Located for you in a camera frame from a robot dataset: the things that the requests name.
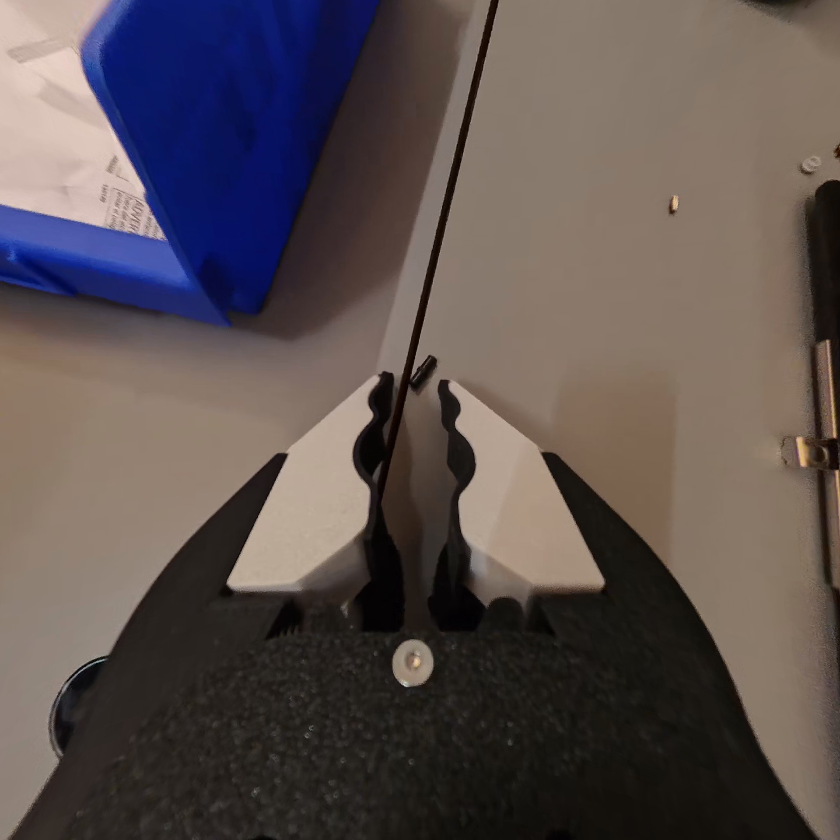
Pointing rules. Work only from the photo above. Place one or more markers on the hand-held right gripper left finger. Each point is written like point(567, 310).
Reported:
point(302, 525)

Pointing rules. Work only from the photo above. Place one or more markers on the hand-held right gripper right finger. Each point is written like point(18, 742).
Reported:
point(531, 525)

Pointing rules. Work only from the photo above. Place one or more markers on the black lego pin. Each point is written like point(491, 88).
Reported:
point(425, 372)

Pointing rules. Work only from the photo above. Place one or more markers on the round glossy black disc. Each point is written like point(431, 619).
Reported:
point(72, 702)

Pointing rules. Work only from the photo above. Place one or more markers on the black bar with metal clip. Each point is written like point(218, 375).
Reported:
point(823, 262)

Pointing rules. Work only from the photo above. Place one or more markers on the blue plastic bin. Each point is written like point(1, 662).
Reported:
point(229, 131)

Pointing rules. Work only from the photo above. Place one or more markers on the large white paper scrap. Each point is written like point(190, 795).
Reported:
point(59, 131)

